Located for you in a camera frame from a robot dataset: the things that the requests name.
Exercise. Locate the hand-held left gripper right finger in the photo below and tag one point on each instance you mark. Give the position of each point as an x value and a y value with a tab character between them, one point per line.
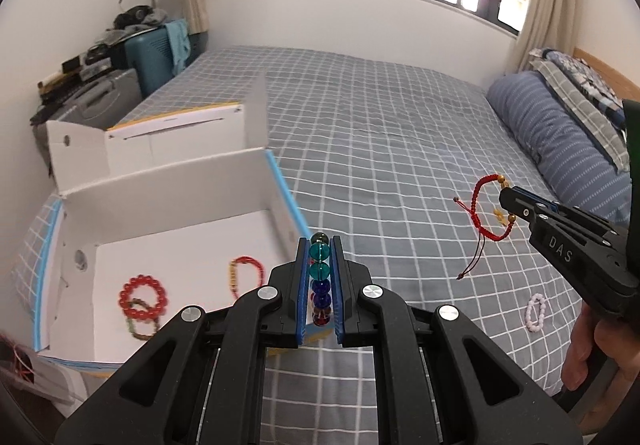
337	305

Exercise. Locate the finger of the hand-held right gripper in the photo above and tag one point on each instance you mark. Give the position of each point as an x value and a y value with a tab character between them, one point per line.
542	202
517	207

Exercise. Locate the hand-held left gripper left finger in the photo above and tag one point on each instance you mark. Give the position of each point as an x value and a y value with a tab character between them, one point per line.
301	305

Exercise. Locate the white cardboard box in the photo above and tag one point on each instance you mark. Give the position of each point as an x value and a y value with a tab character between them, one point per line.
175	195

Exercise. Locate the person's right hand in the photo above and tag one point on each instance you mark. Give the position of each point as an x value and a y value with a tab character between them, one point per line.
580	350

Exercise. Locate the small yellow charm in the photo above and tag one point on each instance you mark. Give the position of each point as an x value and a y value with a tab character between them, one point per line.
498	216

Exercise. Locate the blue striped pillow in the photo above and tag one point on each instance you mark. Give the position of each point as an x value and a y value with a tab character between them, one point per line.
550	140

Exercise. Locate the grey checked pillow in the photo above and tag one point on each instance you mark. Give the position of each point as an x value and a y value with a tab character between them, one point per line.
575	95

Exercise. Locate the navy plaid pillow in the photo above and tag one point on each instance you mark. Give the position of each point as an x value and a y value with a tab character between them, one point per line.
590	75

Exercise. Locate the wooden headboard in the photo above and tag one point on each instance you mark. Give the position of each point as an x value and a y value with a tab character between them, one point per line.
615	75

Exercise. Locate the teal cloth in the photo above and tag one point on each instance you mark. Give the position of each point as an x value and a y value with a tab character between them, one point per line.
177	45

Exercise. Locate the teal suitcase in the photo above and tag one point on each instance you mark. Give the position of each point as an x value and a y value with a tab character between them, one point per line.
147	60

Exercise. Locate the grey hard case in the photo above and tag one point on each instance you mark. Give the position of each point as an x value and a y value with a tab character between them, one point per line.
100	95

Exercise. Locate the dark desk clutter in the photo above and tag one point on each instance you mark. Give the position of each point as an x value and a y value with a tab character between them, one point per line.
75	67

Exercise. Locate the black bag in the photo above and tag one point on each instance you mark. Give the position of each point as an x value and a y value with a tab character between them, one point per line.
135	15

